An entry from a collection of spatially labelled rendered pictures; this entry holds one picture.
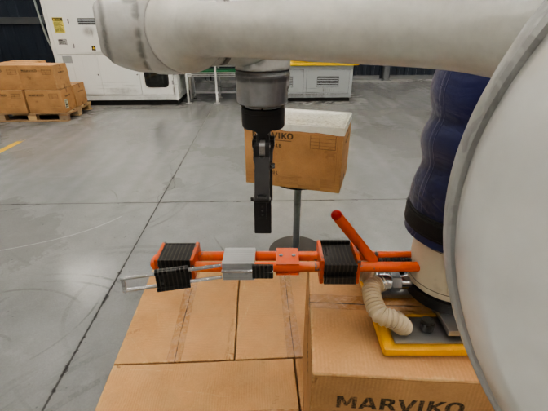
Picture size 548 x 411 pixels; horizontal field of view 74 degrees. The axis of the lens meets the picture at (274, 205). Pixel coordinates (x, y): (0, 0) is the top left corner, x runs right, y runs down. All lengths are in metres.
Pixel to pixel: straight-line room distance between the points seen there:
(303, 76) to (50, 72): 4.60
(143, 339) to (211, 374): 0.30
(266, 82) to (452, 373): 0.64
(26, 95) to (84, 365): 5.89
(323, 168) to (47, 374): 1.79
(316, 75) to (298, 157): 5.97
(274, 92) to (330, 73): 7.53
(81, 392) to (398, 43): 1.99
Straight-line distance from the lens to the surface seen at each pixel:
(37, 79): 7.39
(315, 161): 2.17
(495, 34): 0.32
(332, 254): 0.81
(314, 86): 8.11
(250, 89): 0.60
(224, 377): 1.28
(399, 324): 0.80
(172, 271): 0.77
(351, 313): 0.90
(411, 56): 0.36
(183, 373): 1.31
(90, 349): 2.28
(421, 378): 0.82
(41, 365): 2.32
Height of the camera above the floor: 1.55
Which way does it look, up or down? 27 degrees down
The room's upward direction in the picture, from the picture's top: straight up
